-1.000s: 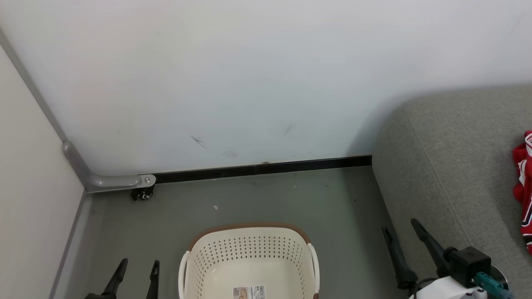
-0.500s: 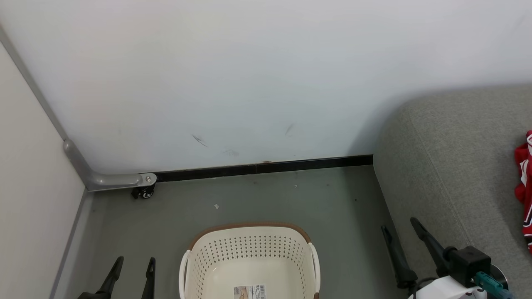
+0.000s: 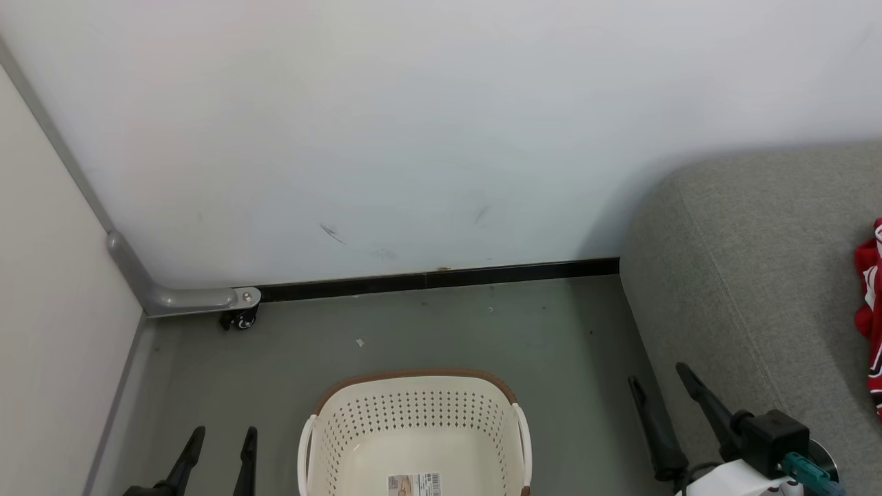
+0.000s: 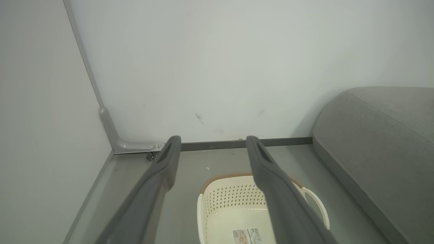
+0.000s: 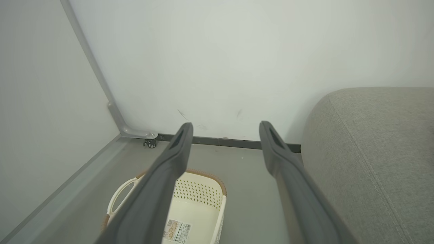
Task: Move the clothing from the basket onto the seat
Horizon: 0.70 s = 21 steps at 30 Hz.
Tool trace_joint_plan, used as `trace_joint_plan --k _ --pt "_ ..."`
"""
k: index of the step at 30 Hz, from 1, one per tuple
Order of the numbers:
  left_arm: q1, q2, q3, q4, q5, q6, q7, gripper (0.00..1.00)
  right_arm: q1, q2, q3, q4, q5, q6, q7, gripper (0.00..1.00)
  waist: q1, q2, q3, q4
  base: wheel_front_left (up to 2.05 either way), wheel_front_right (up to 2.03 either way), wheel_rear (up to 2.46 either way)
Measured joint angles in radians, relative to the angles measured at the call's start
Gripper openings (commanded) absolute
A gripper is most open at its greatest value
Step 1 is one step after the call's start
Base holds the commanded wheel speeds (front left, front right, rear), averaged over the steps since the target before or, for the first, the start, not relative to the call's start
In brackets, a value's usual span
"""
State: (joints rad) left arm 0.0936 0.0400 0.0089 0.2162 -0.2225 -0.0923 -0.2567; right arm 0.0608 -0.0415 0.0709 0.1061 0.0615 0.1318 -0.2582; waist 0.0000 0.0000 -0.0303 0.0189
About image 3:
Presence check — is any grey metal partition frame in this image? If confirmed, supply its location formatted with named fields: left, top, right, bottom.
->
left=0, top=38, right=263, bottom=319

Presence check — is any red jersey with black numbers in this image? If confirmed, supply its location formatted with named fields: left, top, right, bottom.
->
left=854, top=217, right=882, bottom=422

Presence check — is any small black caster wheel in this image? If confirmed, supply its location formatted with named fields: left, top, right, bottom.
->
left=219, top=307, right=259, bottom=331

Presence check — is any printed barcode label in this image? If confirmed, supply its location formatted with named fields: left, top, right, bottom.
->
left=387, top=473, right=442, bottom=496

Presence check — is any grey fabric sofa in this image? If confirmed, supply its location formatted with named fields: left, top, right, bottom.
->
left=619, top=141, right=882, bottom=496

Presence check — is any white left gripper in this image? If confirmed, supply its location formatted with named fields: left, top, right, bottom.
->
left=124, top=426, right=259, bottom=496

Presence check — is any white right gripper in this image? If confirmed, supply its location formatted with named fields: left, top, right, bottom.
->
left=628, top=362, right=803, bottom=496

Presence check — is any cream perforated laundry basket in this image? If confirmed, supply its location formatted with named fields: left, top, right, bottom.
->
left=298, top=370, right=533, bottom=496

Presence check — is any black baseboard strip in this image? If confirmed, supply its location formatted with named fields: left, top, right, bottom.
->
left=258, top=257, right=621, bottom=304

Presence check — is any teal cable connector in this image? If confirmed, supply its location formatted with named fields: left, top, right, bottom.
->
left=782, top=451, right=847, bottom=496

